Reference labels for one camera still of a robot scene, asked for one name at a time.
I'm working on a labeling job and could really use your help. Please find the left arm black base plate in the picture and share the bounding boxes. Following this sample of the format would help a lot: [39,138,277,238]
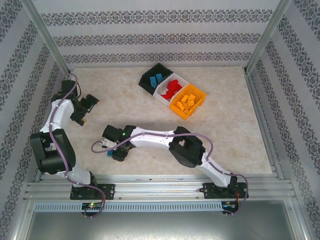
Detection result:
[69,183,116,201]

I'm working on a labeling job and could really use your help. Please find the slotted grey cable duct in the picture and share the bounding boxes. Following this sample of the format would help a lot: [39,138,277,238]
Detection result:
[33,201,223,213]

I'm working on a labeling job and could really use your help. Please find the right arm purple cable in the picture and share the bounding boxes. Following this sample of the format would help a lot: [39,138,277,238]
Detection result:
[90,132,249,218]

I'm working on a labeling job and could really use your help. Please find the grey metal shelf sheet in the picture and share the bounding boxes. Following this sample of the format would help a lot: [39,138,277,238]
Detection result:
[23,199,307,240]

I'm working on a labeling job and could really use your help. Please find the orange plastic bin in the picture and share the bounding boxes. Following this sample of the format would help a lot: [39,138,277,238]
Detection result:
[168,83,208,122]

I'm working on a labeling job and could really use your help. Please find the aluminium mounting rail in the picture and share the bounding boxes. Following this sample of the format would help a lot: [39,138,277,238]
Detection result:
[23,174,294,201]

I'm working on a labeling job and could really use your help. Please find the aluminium frame post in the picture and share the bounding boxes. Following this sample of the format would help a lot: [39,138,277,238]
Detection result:
[244,0,292,74]
[19,0,73,77]

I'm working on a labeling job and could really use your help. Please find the black plastic bin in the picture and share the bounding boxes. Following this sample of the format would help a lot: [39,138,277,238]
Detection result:
[138,62,175,97]

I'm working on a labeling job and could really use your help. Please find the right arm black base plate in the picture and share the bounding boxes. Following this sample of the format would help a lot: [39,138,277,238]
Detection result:
[202,182,250,200]

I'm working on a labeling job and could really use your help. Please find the aluminium table side rail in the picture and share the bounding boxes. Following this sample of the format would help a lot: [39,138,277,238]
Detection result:
[243,69,286,181]
[33,71,74,183]

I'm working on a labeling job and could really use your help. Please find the white plastic bin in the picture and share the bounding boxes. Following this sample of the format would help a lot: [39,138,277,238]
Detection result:
[152,74,191,107]

